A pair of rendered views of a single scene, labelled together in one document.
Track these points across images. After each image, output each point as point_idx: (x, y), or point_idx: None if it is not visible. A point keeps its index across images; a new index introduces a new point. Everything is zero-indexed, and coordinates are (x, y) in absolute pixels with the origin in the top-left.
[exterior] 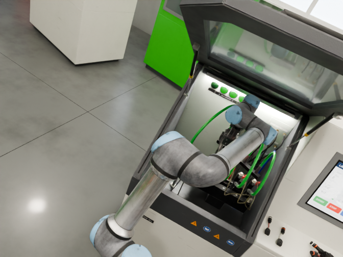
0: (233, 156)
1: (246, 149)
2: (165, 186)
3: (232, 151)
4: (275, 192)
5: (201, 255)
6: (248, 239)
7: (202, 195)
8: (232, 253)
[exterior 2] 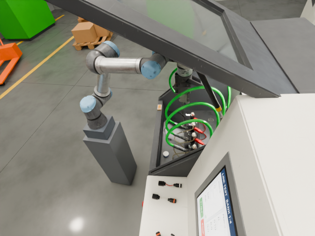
0: (104, 61)
1: (116, 62)
2: None
3: (108, 58)
4: (185, 160)
5: None
6: (149, 172)
7: None
8: None
